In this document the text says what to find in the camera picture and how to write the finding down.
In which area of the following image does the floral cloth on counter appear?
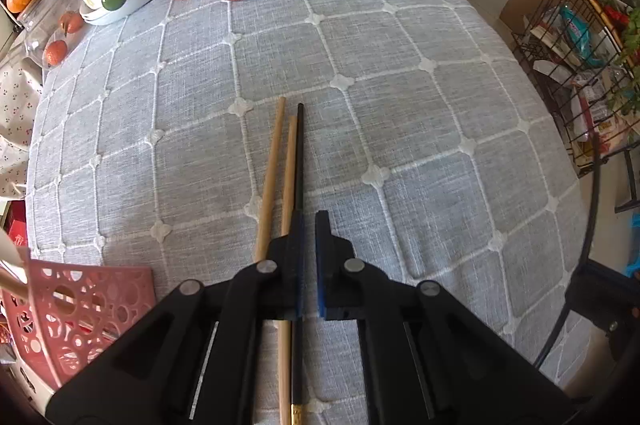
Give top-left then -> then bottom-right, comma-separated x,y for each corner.
0,58 -> 42,200

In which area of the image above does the pink perforated utensil holder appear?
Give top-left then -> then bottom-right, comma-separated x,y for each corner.
1,259 -> 155,390

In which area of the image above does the light wooden chopstick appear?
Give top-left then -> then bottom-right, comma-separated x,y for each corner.
278,115 -> 297,425
254,96 -> 286,263

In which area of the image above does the black wire rack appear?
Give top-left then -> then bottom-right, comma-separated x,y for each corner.
515,0 -> 639,174

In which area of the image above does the grey checked tablecloth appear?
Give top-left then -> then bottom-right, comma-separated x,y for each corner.
26,0 -> 588,424

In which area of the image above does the clear glass jar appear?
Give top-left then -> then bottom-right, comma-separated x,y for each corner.
18,0 -> 84,70

